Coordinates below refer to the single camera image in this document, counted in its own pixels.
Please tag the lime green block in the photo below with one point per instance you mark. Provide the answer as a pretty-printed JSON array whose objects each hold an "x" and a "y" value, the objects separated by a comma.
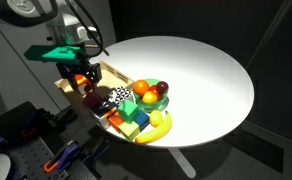
[{"x": 129, "y": 130}]

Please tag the green bowl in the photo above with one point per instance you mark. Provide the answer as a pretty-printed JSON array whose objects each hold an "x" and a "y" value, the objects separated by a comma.
[{"x": 151, "y": 106}]

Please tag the teal green block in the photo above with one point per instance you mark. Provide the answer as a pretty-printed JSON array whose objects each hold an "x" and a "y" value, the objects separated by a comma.
[{"x": 127, "y": 110}]

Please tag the white table leg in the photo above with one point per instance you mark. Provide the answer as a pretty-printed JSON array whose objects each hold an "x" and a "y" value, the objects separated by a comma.
[{"x": 182, "y": 163}]

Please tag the red apple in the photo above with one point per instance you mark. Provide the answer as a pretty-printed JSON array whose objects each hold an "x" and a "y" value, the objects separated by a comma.
[{"x": 154, "y": 89}]

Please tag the wooden tray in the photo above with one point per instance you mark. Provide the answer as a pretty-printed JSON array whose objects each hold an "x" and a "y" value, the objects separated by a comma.
[{"x": 114, "y": 79}]

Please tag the grey perforated mounting plate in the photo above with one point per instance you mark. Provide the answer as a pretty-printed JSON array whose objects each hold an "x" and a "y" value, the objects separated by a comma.
[{"x": 32, "y": 156}]

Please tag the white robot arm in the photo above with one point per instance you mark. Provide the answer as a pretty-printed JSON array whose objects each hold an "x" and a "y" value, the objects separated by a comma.
[{"x": 61, "y": 28}]

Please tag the multicoloured cube with orange circle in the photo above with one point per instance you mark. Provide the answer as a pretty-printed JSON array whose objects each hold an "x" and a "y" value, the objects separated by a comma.
[{"x": 82, "y": 80}]

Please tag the yellow round fruit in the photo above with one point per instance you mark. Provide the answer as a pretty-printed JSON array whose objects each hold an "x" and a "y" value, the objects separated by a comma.
[{"x": 149, "y": 97}]

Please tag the dark purple plum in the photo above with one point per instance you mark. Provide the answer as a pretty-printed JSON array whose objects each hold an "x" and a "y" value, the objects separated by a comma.
[{"x": 162, "y": 87}]

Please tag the yellow banana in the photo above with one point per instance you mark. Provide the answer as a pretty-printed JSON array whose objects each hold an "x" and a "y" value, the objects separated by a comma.
[{"x": 156, "y": 133}]

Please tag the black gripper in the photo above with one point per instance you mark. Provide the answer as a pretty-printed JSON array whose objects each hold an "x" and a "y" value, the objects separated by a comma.
[{"x": 67, "y": 70}]

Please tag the orange fruit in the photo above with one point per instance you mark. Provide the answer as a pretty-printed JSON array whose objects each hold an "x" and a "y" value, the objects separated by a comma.
[{"x": 141, "y": 87}]

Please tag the orange block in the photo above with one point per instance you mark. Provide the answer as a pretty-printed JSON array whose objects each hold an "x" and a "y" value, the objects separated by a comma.
[{"x": 114, "y": 121}]

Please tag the black box with white mark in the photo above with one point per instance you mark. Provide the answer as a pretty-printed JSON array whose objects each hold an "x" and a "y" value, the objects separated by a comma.
[{"x": 103, "y": 107}]

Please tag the blue block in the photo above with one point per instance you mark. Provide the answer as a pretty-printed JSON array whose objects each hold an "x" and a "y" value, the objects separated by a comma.
[{"x": 142, "y": 120}]

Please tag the black white patterned box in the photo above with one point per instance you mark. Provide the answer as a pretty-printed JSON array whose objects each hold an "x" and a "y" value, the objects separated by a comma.
[{"x": 119, "y": 94}]

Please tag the yellow lemon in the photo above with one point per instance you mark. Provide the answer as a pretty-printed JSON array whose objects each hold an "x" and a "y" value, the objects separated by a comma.
[{"x": 156, "y": 118}]

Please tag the purple clamp with red trigger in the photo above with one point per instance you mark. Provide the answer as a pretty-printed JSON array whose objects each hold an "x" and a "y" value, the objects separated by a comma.
[{"x": 36, "y": 120}]

